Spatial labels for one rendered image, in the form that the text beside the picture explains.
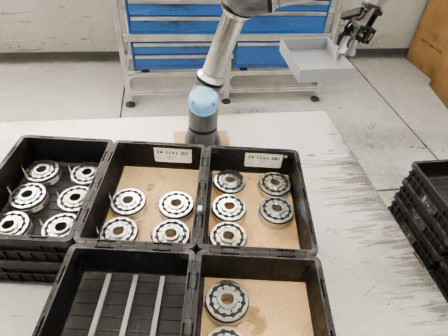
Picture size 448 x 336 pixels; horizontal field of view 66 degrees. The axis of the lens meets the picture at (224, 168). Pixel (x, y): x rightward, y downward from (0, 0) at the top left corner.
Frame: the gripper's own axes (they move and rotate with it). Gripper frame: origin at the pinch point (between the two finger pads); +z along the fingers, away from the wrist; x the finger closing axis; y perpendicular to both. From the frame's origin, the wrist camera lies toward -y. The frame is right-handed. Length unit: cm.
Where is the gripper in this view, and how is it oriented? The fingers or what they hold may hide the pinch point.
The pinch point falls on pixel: (339, 55)
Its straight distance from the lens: 146.3
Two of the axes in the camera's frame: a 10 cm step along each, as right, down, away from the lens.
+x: 9.2, 1.2, 3.7
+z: -3.3, 7.3, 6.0
